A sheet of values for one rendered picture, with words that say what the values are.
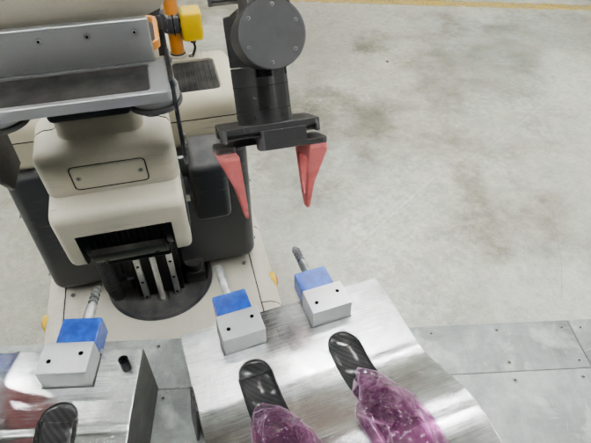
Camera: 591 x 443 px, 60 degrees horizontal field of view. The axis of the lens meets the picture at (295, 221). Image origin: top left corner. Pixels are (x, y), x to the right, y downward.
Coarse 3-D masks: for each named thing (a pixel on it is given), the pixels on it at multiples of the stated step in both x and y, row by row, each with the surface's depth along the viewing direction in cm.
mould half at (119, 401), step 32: (32, 352) 55; (128, 352) 55; (0, 384) 52; (32, 384) 52; (96, 384) 52; (128, 384) 52; (0, 416) 50; (32, 416) 50; (96, 416) 50; (128, 416) 50
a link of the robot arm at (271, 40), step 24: (216, 0) 48; (240, 0) 44; (264, 0) 41; (288, 0) 42; (240, 24) 41; (264, 24) 42; (288, 24) 42; (240, 48) 42; (264, 48) 42; (288, 48) 43
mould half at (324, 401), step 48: (192, 336) 61; (288, 336) 61; (384, 336) 61; (192, 384) 56; (288, 384) 56; (336, 384) 56; (432, 384) 53; (240, 432) 51; (336, 432) 49; (480, 432) 48
